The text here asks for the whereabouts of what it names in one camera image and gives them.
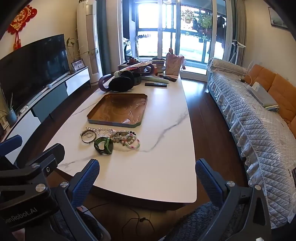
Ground bamboo plant in vase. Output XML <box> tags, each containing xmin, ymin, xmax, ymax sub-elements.
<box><xmin>65</xmin><ymin>38</ymin><xmax>99</xmax><ymax>75</ymax></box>

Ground small photo frame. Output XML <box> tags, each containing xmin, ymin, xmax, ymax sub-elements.
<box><xmin>71</xmin><ymin>59</ymin><xmax>85</xmax><ymax>70</ymax></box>

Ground white floor air conditioner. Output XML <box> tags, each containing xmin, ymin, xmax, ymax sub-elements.
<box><xmin>77</xmin><ymin>0</ymin><xmax>103</xmax><ymax>84</ymax></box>

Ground teal curtain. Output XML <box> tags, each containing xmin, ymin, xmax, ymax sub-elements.
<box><xmin>97</xmin><ymin>0</ymin><xmax>111</xmax><ymax>75</ymax></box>

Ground grey curtain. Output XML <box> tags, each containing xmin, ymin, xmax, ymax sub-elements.
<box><xmin>235</xmin><ymin>0</ymin><xmax>247</xmax><ymax>66</ymax></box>

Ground glass sliding door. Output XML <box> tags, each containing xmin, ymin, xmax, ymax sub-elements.
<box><xmin>120</xmin><ymin>0</ymin><xmax>232</xmax><ymax>76</ymax></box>

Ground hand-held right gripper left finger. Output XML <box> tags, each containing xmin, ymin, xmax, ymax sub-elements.
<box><xmin>54</xmin><ymin>159</ymin><xmax>109</xmax><ymax>241</ymax></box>

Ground framed wall painting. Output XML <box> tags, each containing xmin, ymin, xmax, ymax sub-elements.
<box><xmin>268</xmin><ymin>7</ymin><xmax>289</xmax><ymax>29</ymax></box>

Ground red knot wall decoration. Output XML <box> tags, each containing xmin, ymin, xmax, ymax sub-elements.
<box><xmin>6</xmin><ymin>6</ymin><xmax>37</xmax><ymax>50</ymax></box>

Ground charging cable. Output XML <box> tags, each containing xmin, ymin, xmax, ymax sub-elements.
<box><xmin>239</xmin><ymin>70</ymin><xmax>255</xmax><ymax>84</ymax></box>

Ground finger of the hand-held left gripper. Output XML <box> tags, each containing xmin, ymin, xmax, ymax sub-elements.
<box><xmin>0</xmin><ymin>134</ymin><xmax>23</xmax><ymax>173</ymax></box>
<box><xmin>0</xmin><ymin>143</ymin><xmax>65</xmax><ymax>200</ymax></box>

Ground white and teal cabinet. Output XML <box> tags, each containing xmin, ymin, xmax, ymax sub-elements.
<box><xmin>0</xmin><ymin>66</ymin><xmax>91</xmax><ymax>165</ymax></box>

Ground hanging potted plant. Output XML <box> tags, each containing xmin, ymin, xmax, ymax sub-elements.
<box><xmin>181</xmin><ymin>8</ymin><xmax>196</xmax><ymax>24</ymax></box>
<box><xmin>199</xmin><ymin>9</ymin><xmax>213</xmax><ymax>29</ymax></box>

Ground black floor cable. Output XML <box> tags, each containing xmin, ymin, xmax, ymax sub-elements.
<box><xmin>88</xmin><ymin>204</ymin><xmax>155</xmax><ymax>234</ymax></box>

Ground dark office chair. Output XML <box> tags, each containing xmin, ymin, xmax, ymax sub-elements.
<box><xmin>124</xmin><ymin>38</ymin><xmax>133</xmax><ymax>62</ymax></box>

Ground hanging dark clothes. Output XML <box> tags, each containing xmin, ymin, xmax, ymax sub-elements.
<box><xmin>216</xmin><ymin>15</ymin><xmax>226</xmax><ymax>44</ymax></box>

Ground copper metal tray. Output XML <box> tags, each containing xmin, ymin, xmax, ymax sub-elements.
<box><xmin>87</xmin><ymin>93</ymin><xmax>148</xmax><ymax>128</ymax></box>

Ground black flat television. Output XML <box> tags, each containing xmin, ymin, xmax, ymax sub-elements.
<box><xmin>0</xmin><ymin>34</ymin><xmax>70</xmax><ymax>109</ymax></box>

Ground dark wooden box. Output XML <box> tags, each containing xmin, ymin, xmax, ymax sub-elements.
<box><xmin>118</xmin><ymin>61</ymin><xmax>139</xmax><ymax>70</ymax></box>

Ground small potted plant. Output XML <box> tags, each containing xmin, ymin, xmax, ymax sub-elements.
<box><xmin>0</xmin><ymin>89</ymin><xmax>18</xmax><ymax>127</ymax></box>

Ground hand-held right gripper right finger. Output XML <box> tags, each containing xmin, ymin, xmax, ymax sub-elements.
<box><xmin>195</xmin><ymin>159</ymin><xmax>272</xmax><ymax>241</ymax></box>

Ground woven hand fan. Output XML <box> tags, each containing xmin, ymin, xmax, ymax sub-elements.
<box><xmin>120</xmin><ymin>60</ymin><xmax>153</xmax><ymax>71</ymax></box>

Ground pink gift bag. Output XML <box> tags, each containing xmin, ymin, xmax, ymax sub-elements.
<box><xmin>165</xmin><ymin>48</ymin><xmax>186</xmax><ymax>76</ymax></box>

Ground orange sofa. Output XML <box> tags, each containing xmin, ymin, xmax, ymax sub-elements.
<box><xmin>244</xmin><ymin>64</ymin><xmax>296</xmax><ymax>130</ymax></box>

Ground pale green folded umbrella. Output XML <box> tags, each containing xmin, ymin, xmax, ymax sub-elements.
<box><xmin>113</xmin><ymin>71</ymin><xmax>170</xmax><ymax>84</ymax></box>

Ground green wrist watch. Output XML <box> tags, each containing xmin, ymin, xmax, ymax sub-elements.
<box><xmin>94</xmin><ymin>137</ymin><xmax>114</xmax><ymax>155</ymax></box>

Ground purple ceramic bowl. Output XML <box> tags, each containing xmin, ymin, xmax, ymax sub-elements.
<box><xmin>152</xmin><ymin>58</ymin><xmax>166</xmax><ymax>72</ymax></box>

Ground sofa with quilted cover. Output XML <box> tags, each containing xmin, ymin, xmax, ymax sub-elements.
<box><xmin>206</xmin><ymin>58</ymin><xmax>296</xmax><ymax>230</ymax></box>

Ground pile of beaded bracelets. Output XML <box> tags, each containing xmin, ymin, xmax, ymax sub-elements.
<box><xmin>80</xmin><ymin>127</ymin><xmax>141</xmax><ymax>149</ymax></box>

